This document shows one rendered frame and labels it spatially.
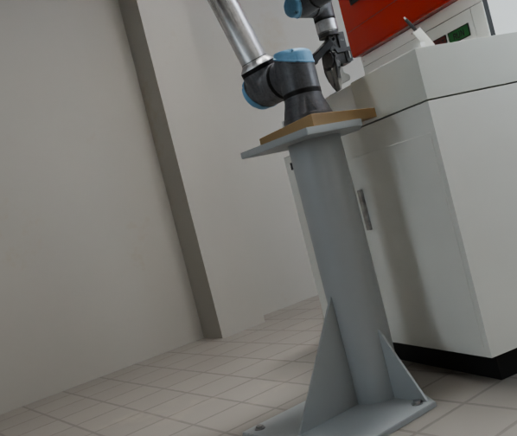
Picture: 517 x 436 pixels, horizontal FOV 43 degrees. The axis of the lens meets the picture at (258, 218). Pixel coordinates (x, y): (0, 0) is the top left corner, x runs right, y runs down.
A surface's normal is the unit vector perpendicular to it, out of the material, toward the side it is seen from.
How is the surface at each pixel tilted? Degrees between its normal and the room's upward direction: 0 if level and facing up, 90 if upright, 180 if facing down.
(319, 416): 90
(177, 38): 90
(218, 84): 90
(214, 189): 90
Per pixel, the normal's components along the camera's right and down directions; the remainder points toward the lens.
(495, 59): 0.38, -0.08
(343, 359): 0.57, -0.13
